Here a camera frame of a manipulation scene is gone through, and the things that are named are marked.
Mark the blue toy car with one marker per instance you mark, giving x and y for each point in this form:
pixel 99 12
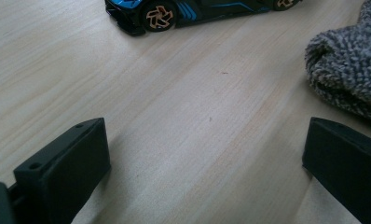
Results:
pixel 202 11

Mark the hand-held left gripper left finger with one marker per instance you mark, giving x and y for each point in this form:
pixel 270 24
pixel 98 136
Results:
pixel 65 174

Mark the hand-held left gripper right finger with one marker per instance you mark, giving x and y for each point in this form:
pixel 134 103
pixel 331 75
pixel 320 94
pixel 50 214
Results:
pixel 348 168

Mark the fuzzy grey sock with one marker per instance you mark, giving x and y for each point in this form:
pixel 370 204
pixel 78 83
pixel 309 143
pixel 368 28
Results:
pixel 348 65

